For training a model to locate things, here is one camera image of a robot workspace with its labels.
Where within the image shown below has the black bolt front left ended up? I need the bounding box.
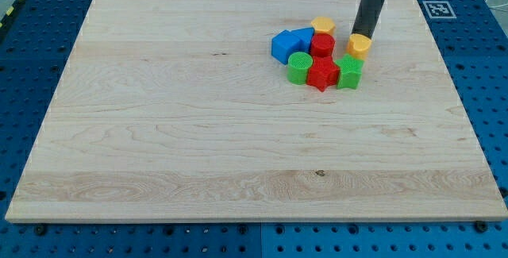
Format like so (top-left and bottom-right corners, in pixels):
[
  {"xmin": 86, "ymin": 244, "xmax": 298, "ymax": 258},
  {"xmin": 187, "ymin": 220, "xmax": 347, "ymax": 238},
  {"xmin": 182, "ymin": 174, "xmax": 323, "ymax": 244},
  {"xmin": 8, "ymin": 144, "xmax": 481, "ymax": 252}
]
[{"xmin": 33, "ymin": 224, "xmax": 48, "ymax": 237}]

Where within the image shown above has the blue cube block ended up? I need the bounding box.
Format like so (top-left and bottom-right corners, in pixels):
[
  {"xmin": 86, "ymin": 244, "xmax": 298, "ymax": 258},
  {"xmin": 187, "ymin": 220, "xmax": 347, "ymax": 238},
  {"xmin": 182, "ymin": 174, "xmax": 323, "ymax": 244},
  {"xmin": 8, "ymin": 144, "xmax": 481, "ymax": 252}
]
[{"xmin": 271, "ymin": 30, "xmax": 302, "ymax": 64}]

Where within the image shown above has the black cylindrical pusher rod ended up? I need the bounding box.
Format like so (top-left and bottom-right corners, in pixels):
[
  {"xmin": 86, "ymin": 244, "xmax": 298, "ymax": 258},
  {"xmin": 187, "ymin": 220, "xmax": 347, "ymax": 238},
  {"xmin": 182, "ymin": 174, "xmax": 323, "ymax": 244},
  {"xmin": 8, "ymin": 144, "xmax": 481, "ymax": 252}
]
[{"xmin": 352, "ymin": 0, "xmax": 385, "ymax": 39}]

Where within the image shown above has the red star block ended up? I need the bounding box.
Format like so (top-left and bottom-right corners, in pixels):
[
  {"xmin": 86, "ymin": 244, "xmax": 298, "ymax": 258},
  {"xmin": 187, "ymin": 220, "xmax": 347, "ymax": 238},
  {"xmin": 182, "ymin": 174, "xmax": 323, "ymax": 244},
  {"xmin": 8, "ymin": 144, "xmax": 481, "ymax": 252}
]
[{"xmin": 306, "ymin": 56, "xmax": 340, "ymax": 92}]

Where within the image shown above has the blue triangle block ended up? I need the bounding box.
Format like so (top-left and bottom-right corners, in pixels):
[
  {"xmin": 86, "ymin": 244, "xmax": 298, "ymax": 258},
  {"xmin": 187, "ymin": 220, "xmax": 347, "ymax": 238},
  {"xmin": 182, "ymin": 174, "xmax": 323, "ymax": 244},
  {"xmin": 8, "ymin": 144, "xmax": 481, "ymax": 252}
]
[{"xmin": 291, "ymin": 27, "xmax": 314, "ymax": 52}]

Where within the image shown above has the red cylinder block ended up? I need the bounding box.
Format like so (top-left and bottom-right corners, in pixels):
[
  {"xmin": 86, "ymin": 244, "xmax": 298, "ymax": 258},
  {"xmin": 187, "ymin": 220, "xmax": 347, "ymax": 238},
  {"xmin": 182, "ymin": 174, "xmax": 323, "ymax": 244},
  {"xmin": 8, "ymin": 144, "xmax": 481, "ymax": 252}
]
[{"xmin": 310, "ymin": 33, "xmax": 336, "ymax": 57}]

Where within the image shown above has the green star block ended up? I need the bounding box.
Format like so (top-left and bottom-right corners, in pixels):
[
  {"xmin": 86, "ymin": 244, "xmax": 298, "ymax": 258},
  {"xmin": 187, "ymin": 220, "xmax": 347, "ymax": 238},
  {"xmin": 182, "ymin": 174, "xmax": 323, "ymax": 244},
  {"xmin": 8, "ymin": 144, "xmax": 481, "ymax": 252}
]
[{"xmin": 334, "ymin": 53, "xmax": 364, "ymax": 90}]

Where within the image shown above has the yellow hexagon block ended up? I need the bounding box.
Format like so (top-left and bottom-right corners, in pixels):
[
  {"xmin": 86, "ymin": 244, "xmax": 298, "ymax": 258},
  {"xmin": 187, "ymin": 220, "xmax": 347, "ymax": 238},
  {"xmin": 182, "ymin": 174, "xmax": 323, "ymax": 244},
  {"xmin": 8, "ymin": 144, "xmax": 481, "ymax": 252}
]
[{"xmin": 310, "ymin": 17, "xmax": 336, "ymax": 36}]

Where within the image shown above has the wooden board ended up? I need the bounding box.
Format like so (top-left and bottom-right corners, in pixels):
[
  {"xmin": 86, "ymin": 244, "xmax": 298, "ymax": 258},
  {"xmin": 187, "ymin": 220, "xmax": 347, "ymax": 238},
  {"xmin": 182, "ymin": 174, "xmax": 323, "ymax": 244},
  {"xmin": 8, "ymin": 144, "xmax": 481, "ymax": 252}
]
[{"xmin": 6, "ymin": 0, "xmax": 507, "ymax": 223}]

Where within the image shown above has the yellow heart block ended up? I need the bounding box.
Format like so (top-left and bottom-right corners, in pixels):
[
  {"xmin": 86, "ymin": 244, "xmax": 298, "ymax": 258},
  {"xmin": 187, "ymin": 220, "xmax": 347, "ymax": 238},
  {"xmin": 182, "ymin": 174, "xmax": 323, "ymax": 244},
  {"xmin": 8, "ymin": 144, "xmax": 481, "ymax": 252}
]
[{"xmin": 346, "ymin": 33, "xmax": 372, "ymax": 60}]

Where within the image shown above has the white fiducial marker tag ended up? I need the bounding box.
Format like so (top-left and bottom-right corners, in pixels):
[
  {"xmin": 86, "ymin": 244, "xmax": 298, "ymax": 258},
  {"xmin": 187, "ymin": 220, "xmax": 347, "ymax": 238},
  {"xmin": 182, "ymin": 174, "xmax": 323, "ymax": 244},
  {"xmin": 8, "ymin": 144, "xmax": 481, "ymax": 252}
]
[{"xmin": 422, "ymin": 0, "xmax": 456, "ymax": 19}]

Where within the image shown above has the black bolt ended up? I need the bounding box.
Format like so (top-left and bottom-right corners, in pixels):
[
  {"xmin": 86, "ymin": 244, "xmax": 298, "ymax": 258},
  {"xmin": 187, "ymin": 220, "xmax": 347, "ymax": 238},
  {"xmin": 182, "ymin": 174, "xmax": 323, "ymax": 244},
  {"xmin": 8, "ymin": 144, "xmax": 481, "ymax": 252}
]
[
  {"xmin": 33, "ymin": 224, "xmax": 48, "ymax": 237},
  {"xmin": 475, "ymin": 221, "xmax": 489, "ymax": 233}
]

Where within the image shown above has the green cylinder block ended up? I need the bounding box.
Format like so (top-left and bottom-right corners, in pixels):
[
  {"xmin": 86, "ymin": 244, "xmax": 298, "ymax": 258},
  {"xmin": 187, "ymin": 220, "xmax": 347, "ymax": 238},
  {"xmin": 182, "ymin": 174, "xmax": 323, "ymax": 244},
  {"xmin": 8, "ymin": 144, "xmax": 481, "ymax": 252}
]
[{"xmin": 287, "ymin": 52, "xmax": 314, "ymax": 85}]

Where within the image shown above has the black bolt front right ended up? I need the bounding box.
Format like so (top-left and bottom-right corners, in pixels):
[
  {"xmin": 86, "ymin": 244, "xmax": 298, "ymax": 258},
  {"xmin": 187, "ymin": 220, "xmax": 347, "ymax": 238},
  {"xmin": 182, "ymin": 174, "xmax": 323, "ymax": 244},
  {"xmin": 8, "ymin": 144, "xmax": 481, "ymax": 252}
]
[{"xmin": 475, "ymin": 221, "xmax": 489, "ymax": 233}]

